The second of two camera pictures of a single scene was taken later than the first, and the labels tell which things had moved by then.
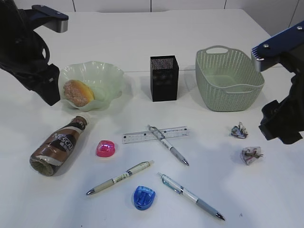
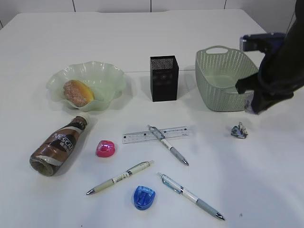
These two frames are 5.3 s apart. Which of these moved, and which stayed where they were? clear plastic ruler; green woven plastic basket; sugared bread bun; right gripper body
Moved: right gripper body
Stayed: clear plastic ruler; sugared bread bun; green woven plastic basket
